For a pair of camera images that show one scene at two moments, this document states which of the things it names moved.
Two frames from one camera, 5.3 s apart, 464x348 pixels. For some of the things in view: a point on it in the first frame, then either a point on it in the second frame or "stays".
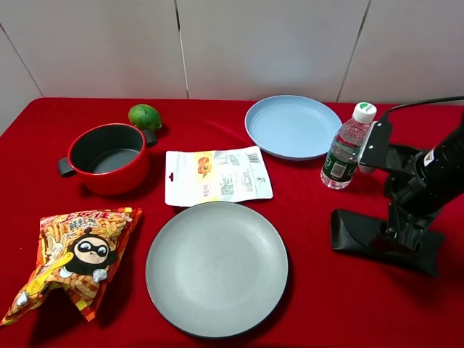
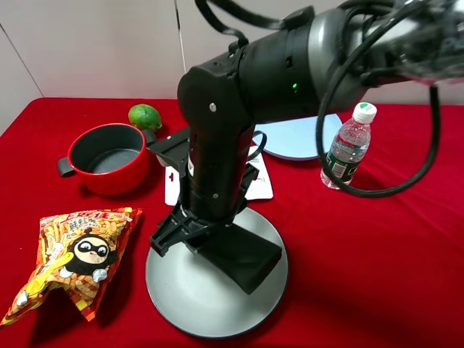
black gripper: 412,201 to 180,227
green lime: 145,117 stays
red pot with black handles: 110,159 stays
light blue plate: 292,127 stays
